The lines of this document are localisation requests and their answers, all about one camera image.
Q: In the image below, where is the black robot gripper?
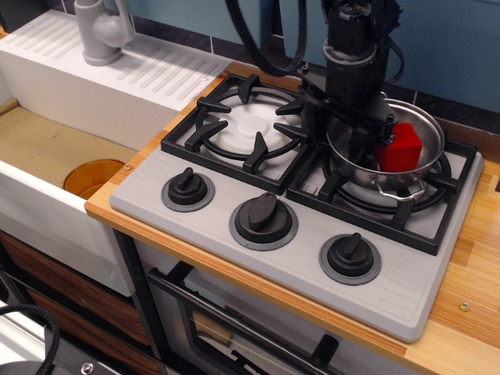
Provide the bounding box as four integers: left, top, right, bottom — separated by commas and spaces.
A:
298, 42, 395, 170

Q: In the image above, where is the red cube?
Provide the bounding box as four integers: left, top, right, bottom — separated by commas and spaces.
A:
375, 123, 423, 173

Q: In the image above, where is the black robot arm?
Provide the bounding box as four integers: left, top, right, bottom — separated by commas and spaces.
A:
299, 1, 402, 166

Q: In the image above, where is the stainless steel pan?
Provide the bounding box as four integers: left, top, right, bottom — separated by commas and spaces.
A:
327, 98, 445, 202

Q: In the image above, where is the black middle stove knob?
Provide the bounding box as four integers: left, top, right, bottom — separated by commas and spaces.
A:
229, 192, 298, 252

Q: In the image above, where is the black stove knob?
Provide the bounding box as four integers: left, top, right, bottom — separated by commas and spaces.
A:
161, 167, 216, 213
229, 192, 298, 252
319, 233, 382, 286

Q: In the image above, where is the black right stove knob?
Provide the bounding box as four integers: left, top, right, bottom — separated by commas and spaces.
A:
319, 233, 382, 286

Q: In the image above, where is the grey toy stove top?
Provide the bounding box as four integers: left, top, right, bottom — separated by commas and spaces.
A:
109, 73, 485, 344

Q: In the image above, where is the black left stove knob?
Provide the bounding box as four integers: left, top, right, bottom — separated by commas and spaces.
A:
161, 167, 216, 213

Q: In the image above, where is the black right burner grate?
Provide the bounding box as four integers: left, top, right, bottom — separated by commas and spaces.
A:
286, 140, 478, 255

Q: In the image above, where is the grey toy faucet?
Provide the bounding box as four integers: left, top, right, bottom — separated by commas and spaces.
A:
74, 0, 134, 66

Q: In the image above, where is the orange plastic plate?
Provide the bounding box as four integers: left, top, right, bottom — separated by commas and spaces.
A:
62, 159, 125, 199

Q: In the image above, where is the white toy sink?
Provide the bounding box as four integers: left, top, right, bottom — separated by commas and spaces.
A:
1, 10, 229, 296

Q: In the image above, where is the wooden drawer cabinet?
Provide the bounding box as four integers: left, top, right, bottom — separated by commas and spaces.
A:
1, 233, 164, 374

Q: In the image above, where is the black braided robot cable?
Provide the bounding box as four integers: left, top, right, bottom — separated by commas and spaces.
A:
224, 0, 309, 77

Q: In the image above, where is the oven door with handle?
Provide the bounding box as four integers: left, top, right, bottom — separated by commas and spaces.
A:
146, 262, 401, 374

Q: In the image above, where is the black braided foreground cable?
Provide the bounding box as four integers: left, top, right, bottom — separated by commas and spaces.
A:
0, 304, 61, 375

